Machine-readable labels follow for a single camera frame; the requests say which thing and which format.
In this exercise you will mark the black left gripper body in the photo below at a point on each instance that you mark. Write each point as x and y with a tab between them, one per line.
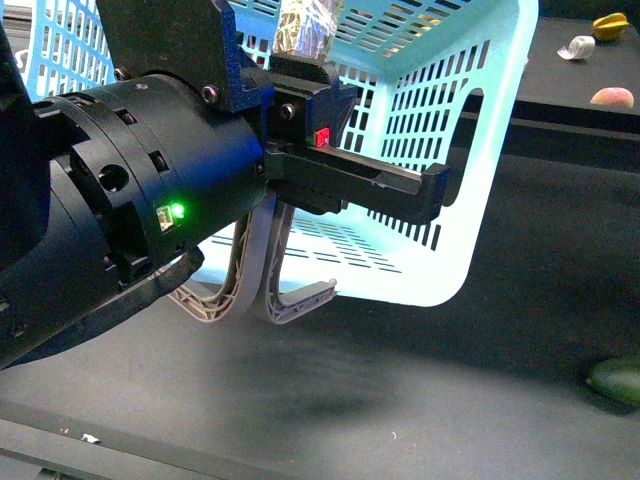
275	128

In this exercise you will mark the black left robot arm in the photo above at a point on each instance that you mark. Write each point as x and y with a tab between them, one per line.
100	188

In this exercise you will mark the yellow star fruit right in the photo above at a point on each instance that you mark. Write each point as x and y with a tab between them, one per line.
610	27

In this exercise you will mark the green avocado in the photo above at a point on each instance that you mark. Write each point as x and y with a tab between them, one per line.
616	379

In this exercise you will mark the pale peach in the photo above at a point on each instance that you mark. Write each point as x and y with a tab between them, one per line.
613	96

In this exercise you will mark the white tape roll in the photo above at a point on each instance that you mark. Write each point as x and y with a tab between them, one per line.
579	48

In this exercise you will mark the light blue plastic basket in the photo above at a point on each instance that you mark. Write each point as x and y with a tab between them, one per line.
436	83

